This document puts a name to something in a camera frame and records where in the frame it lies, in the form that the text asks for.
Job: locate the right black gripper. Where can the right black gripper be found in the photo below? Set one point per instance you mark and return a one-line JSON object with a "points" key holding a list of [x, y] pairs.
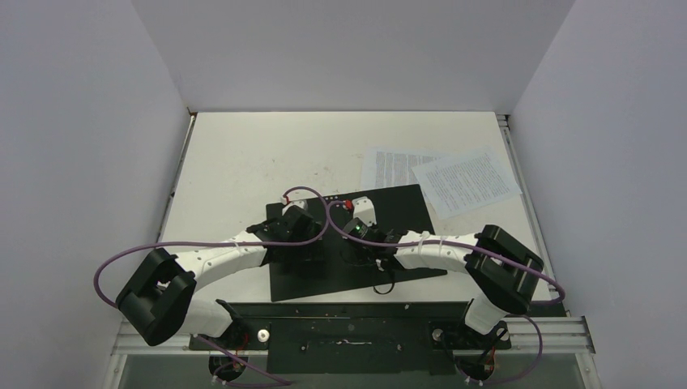
{"points": [[368, 249]]}

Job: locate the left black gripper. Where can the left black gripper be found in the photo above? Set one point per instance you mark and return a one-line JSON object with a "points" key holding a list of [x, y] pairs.
{"points": [[311, 251]]}

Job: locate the grey and black folder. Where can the grey and black folder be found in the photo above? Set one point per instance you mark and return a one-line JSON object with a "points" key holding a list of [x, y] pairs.
{"points": [[333, 265]]}

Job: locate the printed paper sheet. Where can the printed paper sheet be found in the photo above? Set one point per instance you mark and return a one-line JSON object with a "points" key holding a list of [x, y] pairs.
{"points": [[455, 185], [389, 167]]}

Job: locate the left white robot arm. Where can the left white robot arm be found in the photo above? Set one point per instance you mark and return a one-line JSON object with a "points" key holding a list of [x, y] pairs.
{"points": [[159, 299]]}

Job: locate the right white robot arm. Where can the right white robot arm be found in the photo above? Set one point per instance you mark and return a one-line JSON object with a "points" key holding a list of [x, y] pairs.
{"points": [[505, 271]]}

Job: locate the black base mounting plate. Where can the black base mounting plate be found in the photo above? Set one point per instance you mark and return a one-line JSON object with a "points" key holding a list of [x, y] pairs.
{"points": [[362, 339]]}

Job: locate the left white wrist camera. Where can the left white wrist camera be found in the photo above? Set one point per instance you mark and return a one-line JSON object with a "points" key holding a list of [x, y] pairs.
{"points": [[299, 203]]}

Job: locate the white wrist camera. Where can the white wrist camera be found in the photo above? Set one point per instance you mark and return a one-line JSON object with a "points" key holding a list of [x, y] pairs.
{"points": [[299, 203], [362, 208]]}

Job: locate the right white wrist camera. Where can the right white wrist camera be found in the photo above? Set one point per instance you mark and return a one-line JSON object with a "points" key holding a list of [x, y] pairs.
{"points": [[362, 208]]}

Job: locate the aluminium frame rail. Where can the aluminium frame rail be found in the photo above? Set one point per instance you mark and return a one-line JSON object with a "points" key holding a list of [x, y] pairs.
{"points": [[544, 353]]}

